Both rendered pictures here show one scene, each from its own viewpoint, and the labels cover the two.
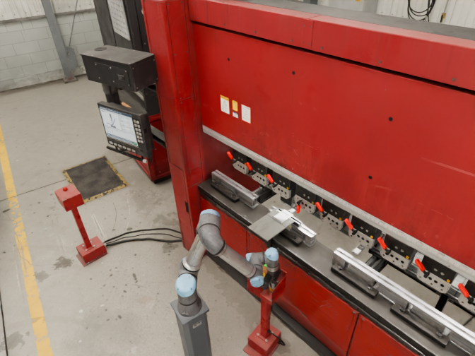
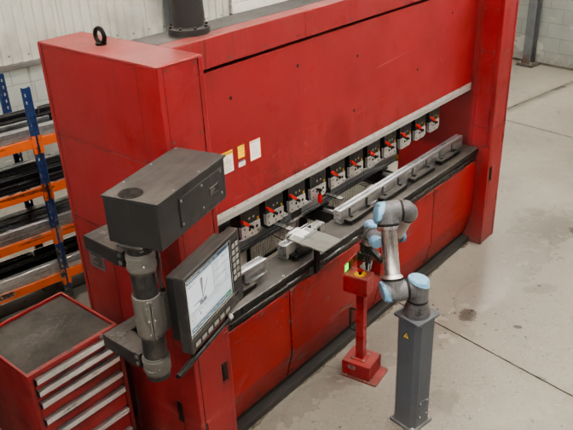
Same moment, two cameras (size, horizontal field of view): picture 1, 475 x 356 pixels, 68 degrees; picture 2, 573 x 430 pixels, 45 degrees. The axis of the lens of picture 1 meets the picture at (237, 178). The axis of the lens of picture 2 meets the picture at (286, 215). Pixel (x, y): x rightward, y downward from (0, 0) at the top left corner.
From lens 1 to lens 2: 410 cm
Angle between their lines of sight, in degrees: 80
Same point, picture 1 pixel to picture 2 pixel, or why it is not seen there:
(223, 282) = (280, 418)
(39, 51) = not seen: outside the picture
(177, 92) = not seen: hidden behind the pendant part
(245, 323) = (340, 388)
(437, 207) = (383, 95)
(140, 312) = not seen: outside the picture
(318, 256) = (334, 230)
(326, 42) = (321, 22)
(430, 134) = (373, 50)
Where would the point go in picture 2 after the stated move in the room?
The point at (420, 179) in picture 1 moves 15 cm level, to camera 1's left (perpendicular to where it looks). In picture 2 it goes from (374, 84) to (381, 91)
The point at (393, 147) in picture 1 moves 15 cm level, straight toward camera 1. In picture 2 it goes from (361, 74) to (385, 76)
